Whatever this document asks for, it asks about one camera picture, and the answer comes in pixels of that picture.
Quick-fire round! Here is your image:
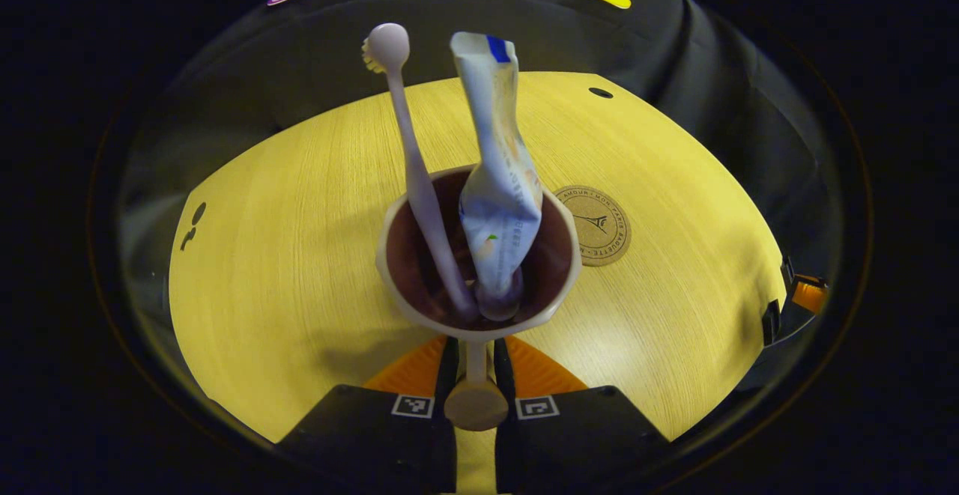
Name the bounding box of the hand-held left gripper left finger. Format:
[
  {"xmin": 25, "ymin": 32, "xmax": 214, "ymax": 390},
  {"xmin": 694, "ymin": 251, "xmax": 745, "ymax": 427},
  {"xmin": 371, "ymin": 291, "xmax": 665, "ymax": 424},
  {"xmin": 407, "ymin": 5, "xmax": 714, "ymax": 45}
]
[{"xmin": 277, "ymin": 334, "xmax": 459, "ymax": 494}]

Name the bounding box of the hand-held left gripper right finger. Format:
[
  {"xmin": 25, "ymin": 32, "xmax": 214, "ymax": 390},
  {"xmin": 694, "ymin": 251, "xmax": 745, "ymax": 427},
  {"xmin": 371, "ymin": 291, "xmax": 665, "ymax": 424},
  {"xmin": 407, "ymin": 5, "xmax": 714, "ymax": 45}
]
[{"xmin": 493, "ymin": 335, "xmax": 671, "ymax": 494}]

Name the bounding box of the beige cup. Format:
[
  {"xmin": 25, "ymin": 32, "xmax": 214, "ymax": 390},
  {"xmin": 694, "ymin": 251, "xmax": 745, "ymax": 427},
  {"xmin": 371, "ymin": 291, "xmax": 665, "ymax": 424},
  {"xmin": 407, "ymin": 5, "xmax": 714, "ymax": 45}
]
[{"xmin": 375, "ymin": 164, "xmax": 583, "ymax": 432}]

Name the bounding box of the round cork coaster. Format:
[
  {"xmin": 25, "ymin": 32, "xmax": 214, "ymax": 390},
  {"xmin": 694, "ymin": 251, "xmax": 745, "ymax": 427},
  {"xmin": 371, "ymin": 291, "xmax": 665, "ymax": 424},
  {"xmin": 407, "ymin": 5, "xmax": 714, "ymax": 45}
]
[{"xmin": 554, "ymin": 185, "xmax": 632, "ymax": 267}]

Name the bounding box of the white toothpaste tube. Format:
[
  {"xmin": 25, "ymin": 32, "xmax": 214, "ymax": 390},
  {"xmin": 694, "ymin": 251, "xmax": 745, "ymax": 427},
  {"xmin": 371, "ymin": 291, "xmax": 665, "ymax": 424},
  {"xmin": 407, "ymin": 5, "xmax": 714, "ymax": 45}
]
[{"xmin": 450, "ymin": 31, "xmax": 544, "ymax": 322}]

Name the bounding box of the pale pink toothbrush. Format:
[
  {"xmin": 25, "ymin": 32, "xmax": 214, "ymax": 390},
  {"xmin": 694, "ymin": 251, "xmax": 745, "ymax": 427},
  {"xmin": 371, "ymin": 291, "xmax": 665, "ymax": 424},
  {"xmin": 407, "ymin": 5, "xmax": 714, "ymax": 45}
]
[{"xmin": 363, "ymin": 23, "xmax": 480, "ymax": 322}]

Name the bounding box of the wooden desktop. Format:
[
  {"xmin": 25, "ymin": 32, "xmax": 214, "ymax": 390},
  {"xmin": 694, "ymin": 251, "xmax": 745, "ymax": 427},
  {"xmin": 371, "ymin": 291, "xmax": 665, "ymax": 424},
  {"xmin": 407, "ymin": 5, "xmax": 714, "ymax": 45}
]
[{"xmin": 169, "ymin": 70, "xmax": 787, "ymax": 495}]

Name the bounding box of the black backdrop cloth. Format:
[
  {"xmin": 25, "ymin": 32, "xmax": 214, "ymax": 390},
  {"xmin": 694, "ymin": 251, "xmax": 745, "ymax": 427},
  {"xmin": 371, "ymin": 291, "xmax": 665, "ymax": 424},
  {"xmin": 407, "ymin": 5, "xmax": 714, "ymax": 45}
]
[{"xmin": 120, "ymin": 0, "xmax": 840, "ymax": 309}]

